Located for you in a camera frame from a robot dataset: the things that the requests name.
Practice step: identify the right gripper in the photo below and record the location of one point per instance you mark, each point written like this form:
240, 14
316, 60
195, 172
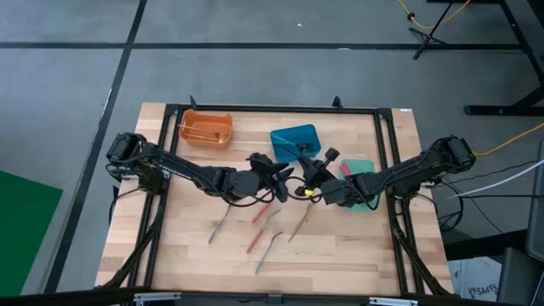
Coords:
316, 174

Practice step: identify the black aluminium table frame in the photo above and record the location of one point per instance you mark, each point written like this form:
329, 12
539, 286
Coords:
276, 109

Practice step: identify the teal plastic bin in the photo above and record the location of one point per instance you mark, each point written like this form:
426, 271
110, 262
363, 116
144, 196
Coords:
361, 166

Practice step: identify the orange plastic bin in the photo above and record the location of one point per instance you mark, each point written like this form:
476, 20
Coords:
212, 117

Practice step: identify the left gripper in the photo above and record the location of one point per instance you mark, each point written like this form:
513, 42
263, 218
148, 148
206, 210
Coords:
263, 168

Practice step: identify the green floor mat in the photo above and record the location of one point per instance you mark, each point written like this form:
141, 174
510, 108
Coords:
25, 234

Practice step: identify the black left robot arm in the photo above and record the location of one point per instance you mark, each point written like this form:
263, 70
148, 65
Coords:
178, 168

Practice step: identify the blue plastic bin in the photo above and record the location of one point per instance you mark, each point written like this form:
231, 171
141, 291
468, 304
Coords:
289, 136

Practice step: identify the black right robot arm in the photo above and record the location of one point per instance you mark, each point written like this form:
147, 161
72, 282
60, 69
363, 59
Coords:
408, 170

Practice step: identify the black desk frame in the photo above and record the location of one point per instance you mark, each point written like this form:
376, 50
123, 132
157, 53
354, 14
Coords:
501, 109

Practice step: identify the white cardboard box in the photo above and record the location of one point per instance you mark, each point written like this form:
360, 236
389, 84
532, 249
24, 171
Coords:
476, 280

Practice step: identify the black tripod stand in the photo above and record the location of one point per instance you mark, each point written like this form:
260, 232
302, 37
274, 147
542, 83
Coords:
425, 40

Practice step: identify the silver frame bracket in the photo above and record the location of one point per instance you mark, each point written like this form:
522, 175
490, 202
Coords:
157, 297
393, 302

